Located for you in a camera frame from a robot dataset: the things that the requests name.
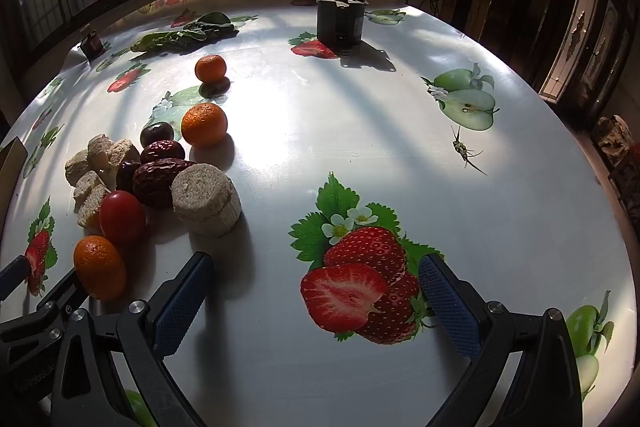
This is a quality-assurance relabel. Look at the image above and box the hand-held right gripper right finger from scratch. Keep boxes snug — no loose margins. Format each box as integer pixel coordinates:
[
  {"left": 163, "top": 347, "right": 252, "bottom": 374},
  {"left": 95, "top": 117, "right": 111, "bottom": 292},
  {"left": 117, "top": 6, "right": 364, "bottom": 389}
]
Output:
[{"left": 417, "top": 253, "right": 583, "bottom": 427}]

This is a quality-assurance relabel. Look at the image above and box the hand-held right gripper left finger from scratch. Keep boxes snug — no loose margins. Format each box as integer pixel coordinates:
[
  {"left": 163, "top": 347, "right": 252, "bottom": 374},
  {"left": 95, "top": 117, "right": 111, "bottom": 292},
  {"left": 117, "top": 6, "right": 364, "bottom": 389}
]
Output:
[{"left": 50, "top": 251, "right": 216, "bottom": 427}]

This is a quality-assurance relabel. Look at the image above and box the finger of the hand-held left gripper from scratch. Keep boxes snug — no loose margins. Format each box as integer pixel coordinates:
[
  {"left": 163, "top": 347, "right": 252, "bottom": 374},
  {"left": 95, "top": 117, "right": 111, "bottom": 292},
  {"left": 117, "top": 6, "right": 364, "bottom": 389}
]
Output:
[
  {"left": 0, "top": 269, "right": 81, "bottom": 348},
  {"left": 0, "top": 255, "right": 32, "bottom": 303}
]

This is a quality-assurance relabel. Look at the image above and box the oval orange kumquat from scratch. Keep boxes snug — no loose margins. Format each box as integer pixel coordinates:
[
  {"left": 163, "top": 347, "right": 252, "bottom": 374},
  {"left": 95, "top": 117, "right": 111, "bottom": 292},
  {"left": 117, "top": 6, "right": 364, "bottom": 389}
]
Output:
[{"left": 73, "top": 235, "right": 127, "bottom": 302}]

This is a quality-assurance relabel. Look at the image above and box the large round beige chunk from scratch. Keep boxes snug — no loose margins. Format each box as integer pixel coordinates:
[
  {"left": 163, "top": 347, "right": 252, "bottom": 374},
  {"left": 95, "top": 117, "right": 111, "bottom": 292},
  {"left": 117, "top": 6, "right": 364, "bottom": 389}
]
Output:
[{"left": 170, "top": 163, "right": 242, "bottom": 238}]

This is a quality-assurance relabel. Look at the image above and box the red cherry tomato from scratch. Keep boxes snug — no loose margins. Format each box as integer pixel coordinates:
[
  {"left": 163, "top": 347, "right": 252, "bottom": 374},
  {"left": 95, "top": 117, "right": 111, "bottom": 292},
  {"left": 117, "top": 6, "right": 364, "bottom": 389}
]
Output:
[{"left": 99, "top": 190, "right": 147, "bottom": 248}]

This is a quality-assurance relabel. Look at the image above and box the cardboard box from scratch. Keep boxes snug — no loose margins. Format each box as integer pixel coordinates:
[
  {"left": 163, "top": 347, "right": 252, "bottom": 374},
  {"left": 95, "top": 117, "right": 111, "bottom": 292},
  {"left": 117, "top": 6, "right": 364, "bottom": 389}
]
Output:
[{"left": 0, "top": 138, "right": 28, "bottom": 228}]

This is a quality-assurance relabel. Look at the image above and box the large red date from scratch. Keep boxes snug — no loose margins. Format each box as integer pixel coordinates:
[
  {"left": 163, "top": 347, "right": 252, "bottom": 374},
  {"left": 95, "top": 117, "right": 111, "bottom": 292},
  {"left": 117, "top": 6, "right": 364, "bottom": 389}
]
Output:
[{"left": 132, "top": 159, "right": 197, "bottom": 209}]

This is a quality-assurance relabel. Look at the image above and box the large round orange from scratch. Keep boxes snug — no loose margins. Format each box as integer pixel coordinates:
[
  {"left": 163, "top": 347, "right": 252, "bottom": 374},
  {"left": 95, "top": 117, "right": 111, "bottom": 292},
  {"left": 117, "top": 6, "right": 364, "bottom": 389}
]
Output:
[{"left": 181, "top": 102, "right": 229, "bottom": 148}]

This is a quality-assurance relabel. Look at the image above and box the small round orange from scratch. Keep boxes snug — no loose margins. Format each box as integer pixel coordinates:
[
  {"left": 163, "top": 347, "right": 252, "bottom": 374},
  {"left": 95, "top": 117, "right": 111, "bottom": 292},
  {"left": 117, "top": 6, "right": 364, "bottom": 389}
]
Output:
[{"left": 194, "top": 54, "right": 227, "bottom": 84}]

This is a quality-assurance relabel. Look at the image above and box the small red date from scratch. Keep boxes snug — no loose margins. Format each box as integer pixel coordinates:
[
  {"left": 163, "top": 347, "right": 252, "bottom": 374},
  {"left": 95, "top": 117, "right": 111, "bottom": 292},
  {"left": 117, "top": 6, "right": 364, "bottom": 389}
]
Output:
[{"left": 140, "top": 139, "right": 186, "bottom": 164}]

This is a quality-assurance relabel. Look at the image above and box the dark purple plum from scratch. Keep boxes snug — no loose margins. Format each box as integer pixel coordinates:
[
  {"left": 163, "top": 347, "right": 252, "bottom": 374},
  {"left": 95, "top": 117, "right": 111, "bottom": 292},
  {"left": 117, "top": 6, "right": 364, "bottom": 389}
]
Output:
[{"left": 140, "top": 121, "right": 175, "bottom": 148}]

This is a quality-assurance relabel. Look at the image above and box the fruit printed tablecloth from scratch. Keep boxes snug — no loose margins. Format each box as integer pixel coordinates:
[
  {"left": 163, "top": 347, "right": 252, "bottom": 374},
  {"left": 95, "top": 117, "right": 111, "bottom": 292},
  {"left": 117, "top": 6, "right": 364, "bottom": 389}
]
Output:
[{"left": 0, "top": 0, "right": 638, "bottom": 427}]

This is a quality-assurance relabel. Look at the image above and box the brown patterned bundle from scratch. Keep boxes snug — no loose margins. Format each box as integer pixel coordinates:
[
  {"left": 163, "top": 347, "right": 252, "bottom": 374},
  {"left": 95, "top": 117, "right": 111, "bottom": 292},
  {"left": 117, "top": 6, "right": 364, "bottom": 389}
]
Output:
[{"left": 592, "top": 114, "right": 640, "bottom": 168}]

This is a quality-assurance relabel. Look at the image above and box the small dark bottle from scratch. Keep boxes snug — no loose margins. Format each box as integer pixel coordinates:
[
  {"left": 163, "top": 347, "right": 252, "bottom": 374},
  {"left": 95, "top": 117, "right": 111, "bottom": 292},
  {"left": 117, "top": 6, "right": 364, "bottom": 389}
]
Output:
[{"left": 80, "top": 32, "right": 104, "bottom": 60}]

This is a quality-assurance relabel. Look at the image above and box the green pepper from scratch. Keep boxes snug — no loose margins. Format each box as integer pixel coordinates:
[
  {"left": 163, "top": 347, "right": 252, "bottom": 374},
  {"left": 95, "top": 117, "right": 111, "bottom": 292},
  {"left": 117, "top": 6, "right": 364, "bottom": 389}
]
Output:
[{"left": 131, "top": 32, "right": 201, "bottom": 54}]

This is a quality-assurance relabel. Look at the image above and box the dark green leafy vegetable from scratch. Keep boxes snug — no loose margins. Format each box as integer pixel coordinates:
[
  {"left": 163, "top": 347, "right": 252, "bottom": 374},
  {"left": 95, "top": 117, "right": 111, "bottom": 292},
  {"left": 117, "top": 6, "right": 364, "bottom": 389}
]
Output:
[{"left": 182, "top": 12, "right": 240, "bottom": 42}]

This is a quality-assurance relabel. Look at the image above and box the black cup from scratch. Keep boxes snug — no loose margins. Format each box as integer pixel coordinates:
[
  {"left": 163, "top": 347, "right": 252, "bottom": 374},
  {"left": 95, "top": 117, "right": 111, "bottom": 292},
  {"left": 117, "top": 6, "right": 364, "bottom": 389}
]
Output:
[{"left": 316, "top": 0, "right": 370, "bottom": 48}]

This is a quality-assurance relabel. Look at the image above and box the glass panel door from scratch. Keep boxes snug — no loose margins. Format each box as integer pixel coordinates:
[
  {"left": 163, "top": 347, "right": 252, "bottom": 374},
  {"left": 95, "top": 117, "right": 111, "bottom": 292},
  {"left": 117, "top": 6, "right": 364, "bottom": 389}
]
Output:
[{"left": 537, "top": 0, "right": 631, "bottom": 108}]

